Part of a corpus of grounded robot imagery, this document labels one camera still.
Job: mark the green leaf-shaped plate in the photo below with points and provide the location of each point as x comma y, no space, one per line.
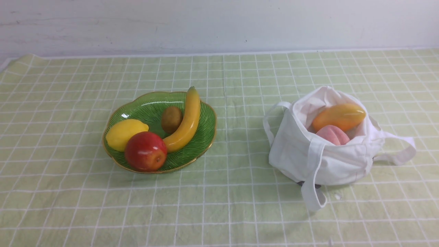
148,108

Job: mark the green checkered tablecloth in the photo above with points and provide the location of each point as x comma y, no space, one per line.
59,188

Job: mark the pink peach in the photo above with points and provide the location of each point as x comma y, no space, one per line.
334,135

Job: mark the brown kiwi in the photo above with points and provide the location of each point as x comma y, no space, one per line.
171,119

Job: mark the yellow banana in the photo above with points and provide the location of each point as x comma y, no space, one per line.
190,122

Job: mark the white cloth bag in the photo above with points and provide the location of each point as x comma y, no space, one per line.
308,159

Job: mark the yellow lemon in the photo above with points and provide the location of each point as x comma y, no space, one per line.
120,133

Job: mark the orange mango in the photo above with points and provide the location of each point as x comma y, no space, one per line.
344,116

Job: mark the red apple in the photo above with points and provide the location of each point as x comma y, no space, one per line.
146,152

